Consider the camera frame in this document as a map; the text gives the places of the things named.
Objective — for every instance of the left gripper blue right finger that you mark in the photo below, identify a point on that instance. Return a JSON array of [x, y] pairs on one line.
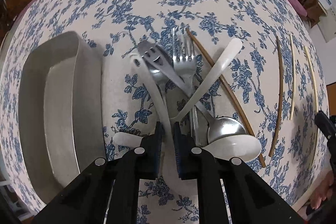
[[229, 191]]

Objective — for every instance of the small steel spoon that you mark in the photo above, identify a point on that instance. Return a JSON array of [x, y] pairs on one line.
[[160, 79]]

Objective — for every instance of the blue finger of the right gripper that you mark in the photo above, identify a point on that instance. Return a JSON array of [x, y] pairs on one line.
[[326, 126]]

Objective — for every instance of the grey metal tray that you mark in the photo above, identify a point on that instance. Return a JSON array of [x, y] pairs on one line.
[[59, 112]]

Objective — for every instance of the right hand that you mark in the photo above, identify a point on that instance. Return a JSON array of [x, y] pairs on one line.
[[323, 191]]

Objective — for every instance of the white wall panel cabinet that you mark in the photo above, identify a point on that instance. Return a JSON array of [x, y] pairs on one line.
[[327, 24]]

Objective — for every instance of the smiley steel spoon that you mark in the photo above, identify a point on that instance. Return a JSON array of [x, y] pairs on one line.
[[218, 127]]

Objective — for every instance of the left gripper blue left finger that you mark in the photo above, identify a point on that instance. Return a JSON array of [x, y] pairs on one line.
[[107, 192]]

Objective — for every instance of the steel fork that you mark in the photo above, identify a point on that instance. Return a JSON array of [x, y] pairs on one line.
[[184, 63]]

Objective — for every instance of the white plastic fork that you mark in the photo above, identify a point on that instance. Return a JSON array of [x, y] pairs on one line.
[[127, 139]]

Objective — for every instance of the cream chopstick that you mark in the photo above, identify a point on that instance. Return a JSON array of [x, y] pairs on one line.
[[313, 81], [293, 77]]

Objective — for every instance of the brown chopstick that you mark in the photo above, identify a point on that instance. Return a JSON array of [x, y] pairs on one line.
[[225, 86], [280, 94]]

